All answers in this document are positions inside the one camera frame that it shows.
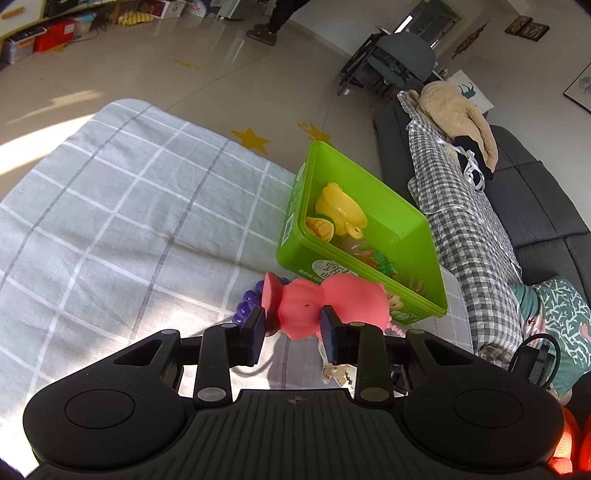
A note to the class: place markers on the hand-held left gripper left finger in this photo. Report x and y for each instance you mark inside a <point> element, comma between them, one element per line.
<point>255,334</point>

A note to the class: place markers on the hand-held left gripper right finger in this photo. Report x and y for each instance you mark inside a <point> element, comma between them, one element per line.
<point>328,334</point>

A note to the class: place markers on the purple toy grapes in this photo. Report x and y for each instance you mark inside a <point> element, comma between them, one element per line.
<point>244,304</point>

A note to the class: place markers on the pink toy pig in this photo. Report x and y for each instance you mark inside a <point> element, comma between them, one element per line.
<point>300,304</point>

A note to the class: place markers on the cream jagged toy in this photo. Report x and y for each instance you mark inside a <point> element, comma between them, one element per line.
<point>339,376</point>

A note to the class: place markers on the orange toy pumpkin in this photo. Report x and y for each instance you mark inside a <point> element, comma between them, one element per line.
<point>383,265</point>

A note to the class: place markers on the toy corn cob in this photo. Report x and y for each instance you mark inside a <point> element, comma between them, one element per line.
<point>321,228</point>

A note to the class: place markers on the yellow toy teapot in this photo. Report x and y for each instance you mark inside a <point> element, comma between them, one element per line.
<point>339,207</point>

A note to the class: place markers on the green plastic box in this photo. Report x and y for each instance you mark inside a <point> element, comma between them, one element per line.
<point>392,217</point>

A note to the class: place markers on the black white checked blanket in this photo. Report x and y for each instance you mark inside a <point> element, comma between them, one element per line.
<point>466,240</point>

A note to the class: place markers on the grey checked tablecloth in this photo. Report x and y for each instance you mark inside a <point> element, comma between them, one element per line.
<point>115,221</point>

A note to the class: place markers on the yellow star floor sticker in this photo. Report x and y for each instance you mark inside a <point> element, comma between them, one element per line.
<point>316,134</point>
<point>251,138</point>

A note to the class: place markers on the black garment with white ribbon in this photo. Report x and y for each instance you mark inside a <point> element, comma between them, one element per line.
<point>473,161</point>

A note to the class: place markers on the teal patterned cushion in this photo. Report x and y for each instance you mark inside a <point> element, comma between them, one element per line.
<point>563,314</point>

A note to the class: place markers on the dark grey sofa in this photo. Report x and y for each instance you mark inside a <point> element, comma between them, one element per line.
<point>531,184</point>

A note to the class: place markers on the orange cloth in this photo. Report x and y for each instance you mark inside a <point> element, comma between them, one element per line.
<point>565,443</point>

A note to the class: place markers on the white cushion with horse print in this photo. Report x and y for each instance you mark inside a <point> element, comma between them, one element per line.
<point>471,90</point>

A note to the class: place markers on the grey chair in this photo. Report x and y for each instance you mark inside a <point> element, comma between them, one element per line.
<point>401,55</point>

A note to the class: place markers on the row of yellow toys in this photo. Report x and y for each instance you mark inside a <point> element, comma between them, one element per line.
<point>131,18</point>

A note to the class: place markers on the white pink toy box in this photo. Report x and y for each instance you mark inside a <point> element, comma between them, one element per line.
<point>159,7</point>

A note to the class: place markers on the red storage box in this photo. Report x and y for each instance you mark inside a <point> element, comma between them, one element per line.
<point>53,34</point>

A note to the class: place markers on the pair of small dark frames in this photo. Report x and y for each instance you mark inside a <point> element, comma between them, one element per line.
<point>526,27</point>

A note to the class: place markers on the clear storage bin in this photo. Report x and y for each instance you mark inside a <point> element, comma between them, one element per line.
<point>21,48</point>

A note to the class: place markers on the light framed wall picture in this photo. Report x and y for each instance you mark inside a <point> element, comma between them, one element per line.
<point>581,90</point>

